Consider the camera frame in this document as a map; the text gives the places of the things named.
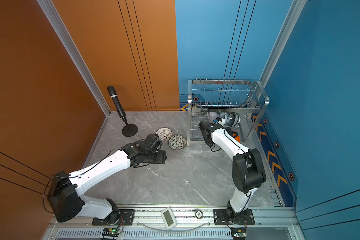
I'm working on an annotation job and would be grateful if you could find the dark flower-shaped bowl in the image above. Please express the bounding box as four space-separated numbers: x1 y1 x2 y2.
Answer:
232 113 241 126

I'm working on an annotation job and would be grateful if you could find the orange bowl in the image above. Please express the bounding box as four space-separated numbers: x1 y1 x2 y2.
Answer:
231 132 241 143

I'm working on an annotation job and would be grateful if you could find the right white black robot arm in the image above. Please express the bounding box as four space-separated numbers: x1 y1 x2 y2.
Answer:
199 120 267 225

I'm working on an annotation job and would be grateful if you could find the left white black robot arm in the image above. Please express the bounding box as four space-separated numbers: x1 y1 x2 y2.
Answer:
47 134 167 226

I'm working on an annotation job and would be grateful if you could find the steel two-tier dish rack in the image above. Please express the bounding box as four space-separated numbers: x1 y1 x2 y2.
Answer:
187 79 270 146

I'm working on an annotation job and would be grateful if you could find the green floral patterned bowl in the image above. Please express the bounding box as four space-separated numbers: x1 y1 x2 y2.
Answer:
168 135 187 150

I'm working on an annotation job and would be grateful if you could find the white red patterned bowl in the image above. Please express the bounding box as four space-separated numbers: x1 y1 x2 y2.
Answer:
156 128 172 142

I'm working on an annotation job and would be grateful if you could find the black microphone on stand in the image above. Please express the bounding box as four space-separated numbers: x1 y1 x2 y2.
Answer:
107 86 138 137

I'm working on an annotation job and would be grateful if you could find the white digital timer display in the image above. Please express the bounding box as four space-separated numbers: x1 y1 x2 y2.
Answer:
161 208 177 230

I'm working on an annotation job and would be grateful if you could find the small round gauge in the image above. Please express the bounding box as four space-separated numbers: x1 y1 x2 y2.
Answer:
195 210 204 220

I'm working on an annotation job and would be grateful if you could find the left circuit board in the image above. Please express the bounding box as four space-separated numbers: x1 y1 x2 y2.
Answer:
101 228 124 240

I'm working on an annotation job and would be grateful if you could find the circuit board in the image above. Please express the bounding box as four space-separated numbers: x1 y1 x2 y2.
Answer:
231 229 247 240
101 228 124 240

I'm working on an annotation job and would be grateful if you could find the right circuit board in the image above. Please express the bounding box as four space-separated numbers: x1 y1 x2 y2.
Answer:
231 229 247 240

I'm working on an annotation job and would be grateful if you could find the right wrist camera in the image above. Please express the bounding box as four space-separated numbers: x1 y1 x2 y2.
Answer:
214 117 226 127

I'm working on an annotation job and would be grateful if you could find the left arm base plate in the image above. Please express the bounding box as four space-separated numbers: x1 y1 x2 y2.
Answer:
92 209 135 226

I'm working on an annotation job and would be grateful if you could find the white cable on rail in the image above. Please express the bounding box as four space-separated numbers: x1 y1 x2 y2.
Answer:
134 221 217 233

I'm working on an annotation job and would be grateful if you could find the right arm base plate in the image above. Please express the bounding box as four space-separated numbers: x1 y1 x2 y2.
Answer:
213 209 255 226

